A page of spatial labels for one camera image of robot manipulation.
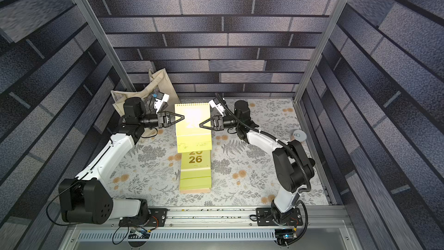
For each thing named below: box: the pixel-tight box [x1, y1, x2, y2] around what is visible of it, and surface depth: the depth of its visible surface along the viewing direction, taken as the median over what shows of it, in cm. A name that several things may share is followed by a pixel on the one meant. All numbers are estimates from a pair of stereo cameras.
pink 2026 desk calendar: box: [179, 188, 212, 194], surface depth 82 cm
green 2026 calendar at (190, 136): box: [174, 102, 213, 154], surface depth 72 cm
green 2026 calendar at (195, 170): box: [179, 149, 212, 190], surface depth 85 cm
